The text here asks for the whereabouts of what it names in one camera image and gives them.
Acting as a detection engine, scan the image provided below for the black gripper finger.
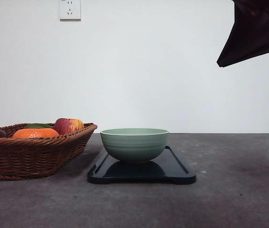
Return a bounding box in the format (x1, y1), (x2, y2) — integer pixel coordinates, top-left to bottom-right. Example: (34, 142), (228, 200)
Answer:
(225, 14), (269, 67)
(217, 0), (268, 67)

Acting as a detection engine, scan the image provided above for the green ceramic bowl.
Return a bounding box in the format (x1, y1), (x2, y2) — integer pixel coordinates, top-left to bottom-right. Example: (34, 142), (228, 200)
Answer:
(100, 128), (169, 162)

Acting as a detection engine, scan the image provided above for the brown wicker basket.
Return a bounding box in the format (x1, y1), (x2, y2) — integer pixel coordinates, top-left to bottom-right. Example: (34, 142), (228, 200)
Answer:
(0, 123), (98, 180)

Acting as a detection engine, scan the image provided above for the dark rectangular tray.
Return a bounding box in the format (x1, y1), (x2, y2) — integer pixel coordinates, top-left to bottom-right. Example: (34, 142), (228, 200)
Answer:
(87, 145), (196, 185)

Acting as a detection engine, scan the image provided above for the red yellow apple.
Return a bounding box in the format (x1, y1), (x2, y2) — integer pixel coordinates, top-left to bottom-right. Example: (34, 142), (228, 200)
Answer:
(54, 118), (84, 134)

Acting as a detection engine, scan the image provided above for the green fruit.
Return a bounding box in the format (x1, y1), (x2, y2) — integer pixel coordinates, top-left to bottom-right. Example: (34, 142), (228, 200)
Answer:
(24, 123), (54, 128)

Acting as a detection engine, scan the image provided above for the orange tangerine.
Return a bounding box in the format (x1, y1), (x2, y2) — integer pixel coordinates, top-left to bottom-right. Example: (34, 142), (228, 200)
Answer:
(12, 128), (59, 138)

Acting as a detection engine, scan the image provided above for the white wall socket left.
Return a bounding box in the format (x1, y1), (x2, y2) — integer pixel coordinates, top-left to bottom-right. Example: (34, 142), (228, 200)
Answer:
(58, 0), (81, 22)

